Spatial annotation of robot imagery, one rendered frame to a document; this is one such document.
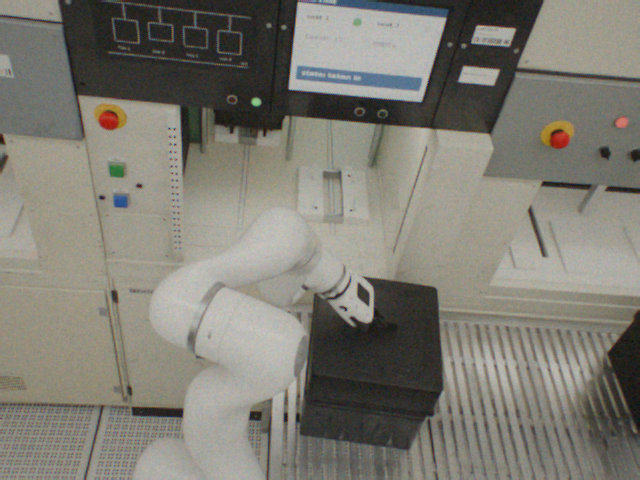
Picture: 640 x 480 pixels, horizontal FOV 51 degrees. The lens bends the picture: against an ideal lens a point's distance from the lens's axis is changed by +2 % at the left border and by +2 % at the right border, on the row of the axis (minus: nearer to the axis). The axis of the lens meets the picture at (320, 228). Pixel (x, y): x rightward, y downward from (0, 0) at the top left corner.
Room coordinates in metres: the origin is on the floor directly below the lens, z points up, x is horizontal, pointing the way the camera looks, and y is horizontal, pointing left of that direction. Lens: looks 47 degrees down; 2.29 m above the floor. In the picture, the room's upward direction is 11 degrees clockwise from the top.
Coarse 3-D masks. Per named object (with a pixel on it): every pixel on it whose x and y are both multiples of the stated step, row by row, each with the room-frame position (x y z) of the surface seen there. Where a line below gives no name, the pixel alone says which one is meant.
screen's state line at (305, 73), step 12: (300, 72) 1.14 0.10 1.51; (312, 72) 1.14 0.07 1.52; (324, 72) 1.15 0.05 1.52; (336, 72) 1.15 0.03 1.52; (348, 72) 1.16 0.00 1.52; (360, 72) 1.16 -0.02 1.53; (348, 84) 1.16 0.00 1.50; (360, 84) 1.16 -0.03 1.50; (372, 84) 1.16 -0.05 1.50; (384, 84) 1.17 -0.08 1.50; (396, 84) 1.17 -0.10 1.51; (408, 84) 1.17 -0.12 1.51; (420, 84) 1.18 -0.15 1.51
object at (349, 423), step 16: (304, 400) 0.79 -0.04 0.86; (304, 416) 0.75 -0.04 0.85; (320, 416) 0.75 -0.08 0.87; (336, 416) 0.75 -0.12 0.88; (352, 416) 0.75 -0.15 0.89; (368, 416) 0.75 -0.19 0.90; (384, 416) 0.75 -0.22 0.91; (400, 416) 0.76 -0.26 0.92; (416, 416) 0.76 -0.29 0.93; (304, 432) 0.75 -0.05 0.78; (320, 432) 0.75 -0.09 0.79; (336, 432) 0.75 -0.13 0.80; (352, 432) 0.75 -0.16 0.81; (368, 432) 0.75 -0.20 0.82; (384, 432) 0.76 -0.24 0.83; (400, 432) 0.76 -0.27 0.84; (416, 432) 0.76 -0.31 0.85; (400, 448) 0.76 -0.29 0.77
